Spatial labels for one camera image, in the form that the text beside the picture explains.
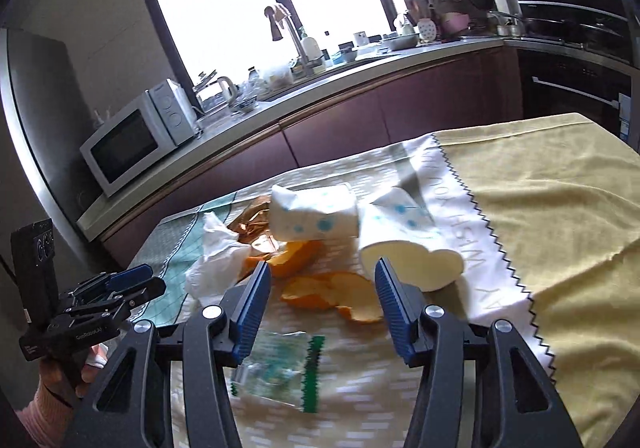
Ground gold foil wrapper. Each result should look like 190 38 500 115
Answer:
227 195 281 259

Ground glass kettle white handle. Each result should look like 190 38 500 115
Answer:
192 73 238 112

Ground person's left forearm pink sleeve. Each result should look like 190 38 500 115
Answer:
10 383 76 448

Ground white tissue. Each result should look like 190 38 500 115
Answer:
185 212 256 306

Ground orange peel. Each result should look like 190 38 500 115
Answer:
280 271 386 325
235 238 323 279

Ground purple lower kitchen cabinets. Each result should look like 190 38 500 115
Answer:
97 46 523 269

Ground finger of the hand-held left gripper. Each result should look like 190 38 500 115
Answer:
70 264 154 301
62 277 167 324

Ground black range hood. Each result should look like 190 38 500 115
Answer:
510 0 636 64

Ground black built-in oven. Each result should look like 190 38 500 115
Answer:
517 48 640 154

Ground white microwave oven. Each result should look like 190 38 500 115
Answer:
79 78 201 199

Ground crushed dotted paper cup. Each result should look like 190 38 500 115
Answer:
357 187 466 294
270 183 360 241

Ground person's left hand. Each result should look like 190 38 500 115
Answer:
37 345 108 409

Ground pink bowl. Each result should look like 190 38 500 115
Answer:
440 12 471 36

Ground kitchen window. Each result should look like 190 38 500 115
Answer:
129 0 411 89

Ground white kitchen countertop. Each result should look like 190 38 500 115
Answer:
75 36 506 241

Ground patterned patchwork tablecloth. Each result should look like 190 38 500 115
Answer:
130 128 558 448

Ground steel pot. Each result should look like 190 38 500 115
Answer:
495 11 523 36

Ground yellow cloth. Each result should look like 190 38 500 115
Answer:
432 112 640 448

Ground metal basin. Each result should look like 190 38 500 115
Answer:
382 32 418 50

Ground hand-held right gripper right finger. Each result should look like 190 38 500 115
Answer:
375 257 583 448

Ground steel kitchen faucet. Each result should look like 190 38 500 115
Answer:
264 3 321 74

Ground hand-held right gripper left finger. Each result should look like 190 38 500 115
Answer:
62 261 273 448

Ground white soap bottle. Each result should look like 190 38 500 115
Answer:
300 26 323 64

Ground clear plastic wrapper green edge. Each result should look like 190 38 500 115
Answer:
227 331 326 414

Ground grey refrigerator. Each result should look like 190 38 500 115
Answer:
0 26 116 279

